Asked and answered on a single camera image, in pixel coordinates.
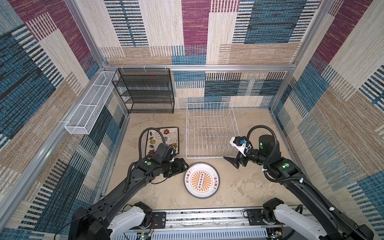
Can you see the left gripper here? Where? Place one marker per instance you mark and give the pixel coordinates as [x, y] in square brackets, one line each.
[179, 166]

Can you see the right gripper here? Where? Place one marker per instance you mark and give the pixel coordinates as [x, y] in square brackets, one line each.
[235, 162]

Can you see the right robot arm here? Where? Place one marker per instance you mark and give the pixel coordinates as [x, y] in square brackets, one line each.
[329, 222]

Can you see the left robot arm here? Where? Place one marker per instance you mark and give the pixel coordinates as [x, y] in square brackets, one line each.
[103, 220]

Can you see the black mesh shelf rack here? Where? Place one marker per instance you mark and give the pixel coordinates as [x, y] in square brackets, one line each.
[145, 90]

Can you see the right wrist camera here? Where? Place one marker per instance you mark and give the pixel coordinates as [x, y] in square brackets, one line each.
[241, 144]

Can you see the white wire dish rack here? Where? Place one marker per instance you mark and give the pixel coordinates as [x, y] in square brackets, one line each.
[209, 129]

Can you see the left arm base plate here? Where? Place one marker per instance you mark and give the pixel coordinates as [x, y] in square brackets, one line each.
[154, 220]

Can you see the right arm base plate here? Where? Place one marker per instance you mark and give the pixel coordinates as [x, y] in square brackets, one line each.
[260, 217]

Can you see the aluminium mounting rail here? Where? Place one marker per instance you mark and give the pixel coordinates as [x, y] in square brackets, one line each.
[211, 224]

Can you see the white wire wall basket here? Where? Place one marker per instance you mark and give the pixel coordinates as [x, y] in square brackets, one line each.
[87, 112]

